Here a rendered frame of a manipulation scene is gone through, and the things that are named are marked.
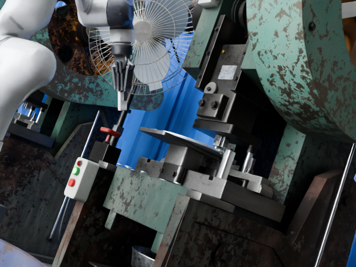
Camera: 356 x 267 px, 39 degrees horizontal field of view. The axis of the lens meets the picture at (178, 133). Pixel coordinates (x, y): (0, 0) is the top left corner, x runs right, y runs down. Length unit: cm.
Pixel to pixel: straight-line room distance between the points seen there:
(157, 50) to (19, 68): 131
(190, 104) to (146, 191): 223
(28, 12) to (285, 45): 63
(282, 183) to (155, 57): 100
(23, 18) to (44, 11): 5
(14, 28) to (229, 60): 76
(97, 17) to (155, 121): 227
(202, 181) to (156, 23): 109
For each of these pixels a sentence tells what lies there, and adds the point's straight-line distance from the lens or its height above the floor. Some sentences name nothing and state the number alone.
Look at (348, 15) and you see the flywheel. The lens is 144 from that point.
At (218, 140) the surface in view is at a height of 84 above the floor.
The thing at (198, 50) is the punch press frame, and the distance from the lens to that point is 180.
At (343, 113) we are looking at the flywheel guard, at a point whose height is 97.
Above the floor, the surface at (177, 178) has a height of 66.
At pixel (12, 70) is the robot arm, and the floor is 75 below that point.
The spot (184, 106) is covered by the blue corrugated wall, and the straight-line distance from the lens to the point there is 376.
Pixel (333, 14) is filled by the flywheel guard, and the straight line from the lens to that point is 134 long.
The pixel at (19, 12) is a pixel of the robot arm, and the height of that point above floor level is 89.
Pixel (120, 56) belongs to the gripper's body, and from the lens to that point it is 183.
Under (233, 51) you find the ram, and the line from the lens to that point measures 174.
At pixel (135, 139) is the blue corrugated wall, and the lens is 405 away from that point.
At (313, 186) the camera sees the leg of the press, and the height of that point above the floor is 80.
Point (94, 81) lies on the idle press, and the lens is 290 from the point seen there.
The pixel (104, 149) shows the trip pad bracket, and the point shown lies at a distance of 177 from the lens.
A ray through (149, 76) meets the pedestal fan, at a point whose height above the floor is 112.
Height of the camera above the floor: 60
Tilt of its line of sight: 7 degrees up
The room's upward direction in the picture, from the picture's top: 20 degrees clockwise
